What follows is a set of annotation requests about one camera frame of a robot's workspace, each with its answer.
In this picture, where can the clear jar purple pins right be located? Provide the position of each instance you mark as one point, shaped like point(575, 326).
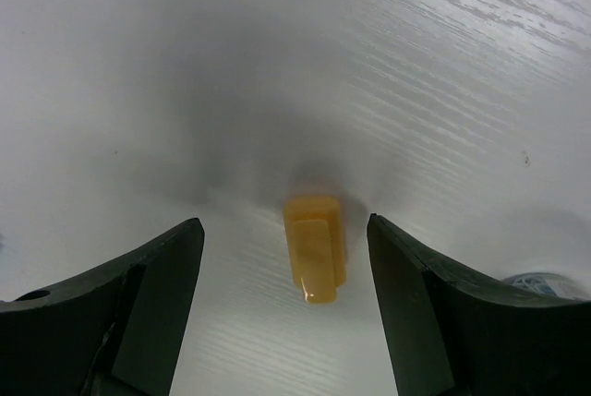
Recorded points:
point(547, 283)

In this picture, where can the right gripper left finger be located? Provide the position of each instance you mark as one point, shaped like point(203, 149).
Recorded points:
point(116, 329)

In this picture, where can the yellow orange marker cap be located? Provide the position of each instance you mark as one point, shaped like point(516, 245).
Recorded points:
point(314, 230)

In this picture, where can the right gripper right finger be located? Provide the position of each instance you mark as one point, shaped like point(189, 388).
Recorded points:
point(452, 330)

